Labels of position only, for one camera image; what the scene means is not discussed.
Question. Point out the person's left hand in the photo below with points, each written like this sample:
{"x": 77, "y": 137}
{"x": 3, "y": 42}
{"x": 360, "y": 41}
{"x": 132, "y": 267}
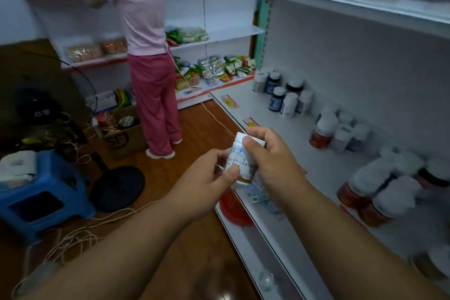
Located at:
{"x": 197, "y": 190}

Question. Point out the printed cardboard box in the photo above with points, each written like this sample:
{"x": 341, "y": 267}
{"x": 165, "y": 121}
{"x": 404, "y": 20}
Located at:
{"x": 123, "y": 139}

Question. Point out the metal can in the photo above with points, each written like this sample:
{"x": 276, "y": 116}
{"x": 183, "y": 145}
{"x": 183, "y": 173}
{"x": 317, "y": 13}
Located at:
{"x": 126, "y": 122}

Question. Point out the clear plastic packets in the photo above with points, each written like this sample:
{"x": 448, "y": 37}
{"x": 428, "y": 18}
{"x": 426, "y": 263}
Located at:
{"x": 262, "y": 197}

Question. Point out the heap of mixed snack packets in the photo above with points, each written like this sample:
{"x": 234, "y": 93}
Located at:
{"x": 214, "y": 67}

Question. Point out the pile of beige biscuit packets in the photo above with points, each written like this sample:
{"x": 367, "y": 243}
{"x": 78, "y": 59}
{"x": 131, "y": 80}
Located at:
{"x": 83, "y": 53}

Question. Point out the yellow red price label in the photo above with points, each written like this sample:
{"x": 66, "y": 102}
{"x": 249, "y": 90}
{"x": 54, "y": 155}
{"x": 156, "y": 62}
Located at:
{"x": 250, "y": 122}
{"x": 230, "y": 101}

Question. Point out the pile of orange biscuit packets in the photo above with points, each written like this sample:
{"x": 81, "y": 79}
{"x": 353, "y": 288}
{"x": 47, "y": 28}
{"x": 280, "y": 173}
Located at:
{"x": 114, "y": 46}

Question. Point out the pile of green vegetable packets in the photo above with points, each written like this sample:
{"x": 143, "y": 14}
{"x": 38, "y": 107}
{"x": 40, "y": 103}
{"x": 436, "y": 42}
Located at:
{"x": 186, "y": 35}

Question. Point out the person's right thumb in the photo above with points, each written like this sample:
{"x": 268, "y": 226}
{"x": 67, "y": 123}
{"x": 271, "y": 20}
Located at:
{"x": 251, "y": 152}

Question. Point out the stack of colourful cloths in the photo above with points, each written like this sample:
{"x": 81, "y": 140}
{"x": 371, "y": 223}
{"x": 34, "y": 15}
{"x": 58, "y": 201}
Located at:
{"x": 114, "y": 99}

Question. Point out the person's left forearm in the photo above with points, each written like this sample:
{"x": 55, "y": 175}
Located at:
{"x": 116, "y": 257}

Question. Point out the dark bottle with white cap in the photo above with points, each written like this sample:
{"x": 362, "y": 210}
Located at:
{"x": 294, "y": 86}

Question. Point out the white red-edged snack shelving unit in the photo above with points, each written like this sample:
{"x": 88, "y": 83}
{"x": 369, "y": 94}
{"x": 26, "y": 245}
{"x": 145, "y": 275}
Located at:
{"x": 225, "y": 11}

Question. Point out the cluster of white bottles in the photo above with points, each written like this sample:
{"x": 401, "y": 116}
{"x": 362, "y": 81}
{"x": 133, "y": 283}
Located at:
{"x": 346, "y": 131}

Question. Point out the blue bottle with white cap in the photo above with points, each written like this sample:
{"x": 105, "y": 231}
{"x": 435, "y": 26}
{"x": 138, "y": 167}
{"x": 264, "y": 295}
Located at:
{"x": 277, "y": 99}
{"x": 272, "y": 82}

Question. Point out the black standing fan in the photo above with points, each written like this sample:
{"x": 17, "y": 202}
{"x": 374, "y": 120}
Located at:
{"x": 38, "y": 99}

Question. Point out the green shelf post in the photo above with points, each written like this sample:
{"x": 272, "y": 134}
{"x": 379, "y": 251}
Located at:
{"x": 262, "y": 32}

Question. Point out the person's left thumb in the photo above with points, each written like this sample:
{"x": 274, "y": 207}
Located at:
{"x": 228, "y": 178}

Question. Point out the white tissue roll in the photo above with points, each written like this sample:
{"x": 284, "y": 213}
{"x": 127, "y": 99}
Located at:
{"x": 17, "y": 168}

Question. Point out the person's right forearm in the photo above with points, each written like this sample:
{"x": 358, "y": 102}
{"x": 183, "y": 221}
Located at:
{"x": 351, "y": 250}

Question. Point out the person's right hand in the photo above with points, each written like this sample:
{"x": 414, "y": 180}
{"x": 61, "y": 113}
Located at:
{"x": 277, "y": 169}

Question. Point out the white metal bottle shelving unit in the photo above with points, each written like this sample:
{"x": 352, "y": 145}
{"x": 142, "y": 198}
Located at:
{"x": 351, "y": 64}

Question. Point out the red plastic container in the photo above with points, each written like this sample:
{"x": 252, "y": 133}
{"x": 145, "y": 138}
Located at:
{"x": 233, "y": 208}

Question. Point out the blue plastic stool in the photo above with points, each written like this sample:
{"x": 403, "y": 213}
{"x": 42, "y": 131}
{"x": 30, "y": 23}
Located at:
{"x": 49, "y": 183}

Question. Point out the small clear plastic cup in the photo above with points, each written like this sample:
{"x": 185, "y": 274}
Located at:
{"x": 267, "y": 280}

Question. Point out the small white medicine bottle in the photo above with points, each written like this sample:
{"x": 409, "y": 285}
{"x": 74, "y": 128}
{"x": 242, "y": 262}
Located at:
{"x": 236, "y": 159}

